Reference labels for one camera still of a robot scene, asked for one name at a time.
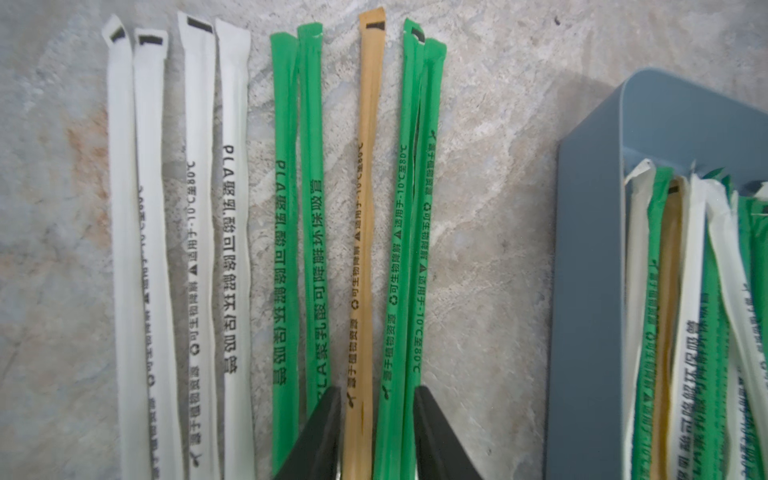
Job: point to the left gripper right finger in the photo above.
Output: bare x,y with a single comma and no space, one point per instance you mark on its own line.
439,453

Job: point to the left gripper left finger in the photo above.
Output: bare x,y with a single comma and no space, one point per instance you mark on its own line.
315,453

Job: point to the brown paper straw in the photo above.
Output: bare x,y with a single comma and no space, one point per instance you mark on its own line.
357,455
666,295

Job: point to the blue plastic storage tray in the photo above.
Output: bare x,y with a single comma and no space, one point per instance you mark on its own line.
653,114

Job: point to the green straw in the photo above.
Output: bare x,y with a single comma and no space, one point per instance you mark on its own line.
752,227
655,189
285,384
709,439
426,147
318,368
389,438

